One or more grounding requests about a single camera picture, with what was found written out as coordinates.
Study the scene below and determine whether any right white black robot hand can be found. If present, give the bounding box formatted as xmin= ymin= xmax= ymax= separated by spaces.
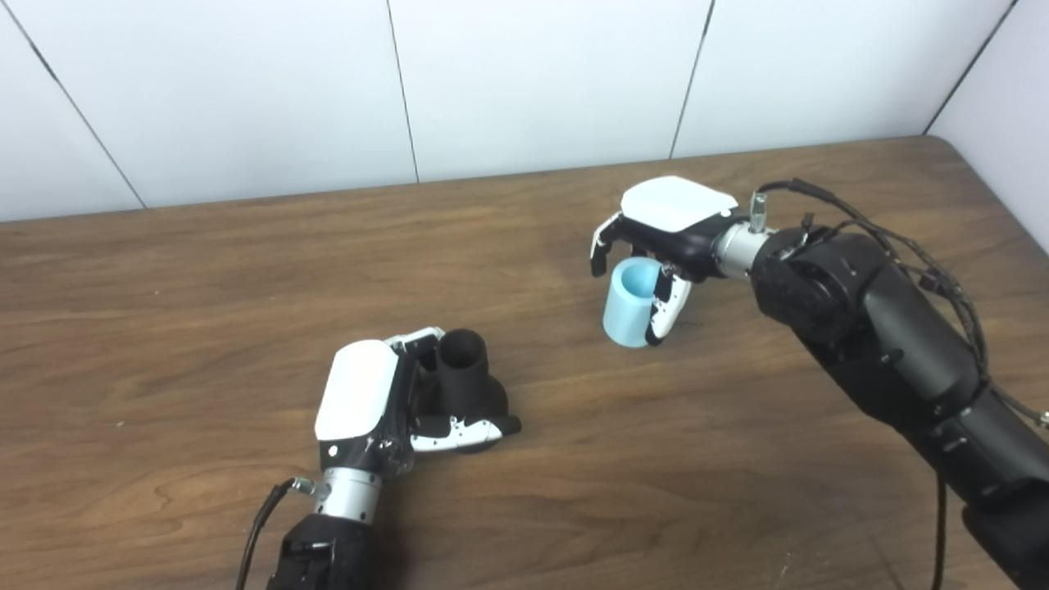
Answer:
xmin=590 ymin=175 xmax=740 ymax=347

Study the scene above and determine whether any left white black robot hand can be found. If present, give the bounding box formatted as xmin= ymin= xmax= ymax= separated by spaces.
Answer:
xmin=315 ymin=327 xmax=523 ymax=479

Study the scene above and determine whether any black funnel-shaped nozzle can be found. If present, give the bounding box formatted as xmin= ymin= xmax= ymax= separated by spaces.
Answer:
xmin=414 ymin=329 xmax=511 ymax=454

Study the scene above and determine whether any light-blue short hose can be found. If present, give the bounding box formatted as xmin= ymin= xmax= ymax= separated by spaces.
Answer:
xmin=602 ymin=256 xmax=666 ymax=349

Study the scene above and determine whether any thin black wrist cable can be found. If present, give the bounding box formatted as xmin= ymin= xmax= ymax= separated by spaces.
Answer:
xmin=235 ymin=477 xmax=331 ymax=590

